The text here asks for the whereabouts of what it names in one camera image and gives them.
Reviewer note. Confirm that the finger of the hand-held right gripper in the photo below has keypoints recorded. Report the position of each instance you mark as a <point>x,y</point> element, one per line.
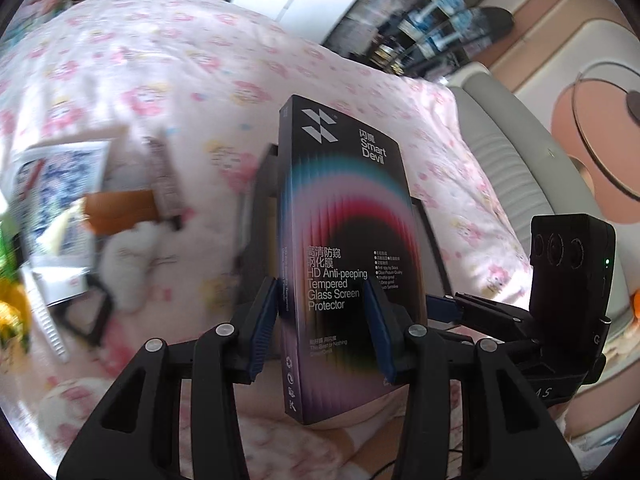
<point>442,307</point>
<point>490,305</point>

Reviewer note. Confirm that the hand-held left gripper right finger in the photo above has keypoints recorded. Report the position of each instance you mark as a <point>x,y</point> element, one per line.
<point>377,330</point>

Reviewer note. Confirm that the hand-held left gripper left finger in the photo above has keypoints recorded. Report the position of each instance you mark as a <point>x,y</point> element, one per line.
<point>262,325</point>

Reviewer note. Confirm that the black screen protector box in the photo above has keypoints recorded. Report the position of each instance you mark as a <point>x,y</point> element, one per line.
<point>345,200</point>

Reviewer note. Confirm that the wooden comb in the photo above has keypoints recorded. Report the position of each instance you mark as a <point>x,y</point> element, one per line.
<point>115,210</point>

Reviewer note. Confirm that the white plush toy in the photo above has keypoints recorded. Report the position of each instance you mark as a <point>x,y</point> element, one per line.
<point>130,255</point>

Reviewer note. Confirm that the round ceiling lamp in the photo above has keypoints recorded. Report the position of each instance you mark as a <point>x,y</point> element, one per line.
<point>620,100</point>

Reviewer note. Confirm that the white plastic stick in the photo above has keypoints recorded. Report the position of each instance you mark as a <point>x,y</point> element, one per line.
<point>50,320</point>

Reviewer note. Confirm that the pink printed blanket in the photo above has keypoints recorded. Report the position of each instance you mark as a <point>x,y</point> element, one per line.
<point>200,85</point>

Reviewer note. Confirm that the green packet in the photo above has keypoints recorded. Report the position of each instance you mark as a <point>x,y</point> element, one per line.
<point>7,245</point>

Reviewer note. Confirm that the dark bookshelf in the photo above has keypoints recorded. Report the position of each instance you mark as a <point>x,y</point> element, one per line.
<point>425,25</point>

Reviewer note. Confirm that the black angular frame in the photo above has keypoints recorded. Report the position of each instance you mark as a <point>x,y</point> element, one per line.
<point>107,300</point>

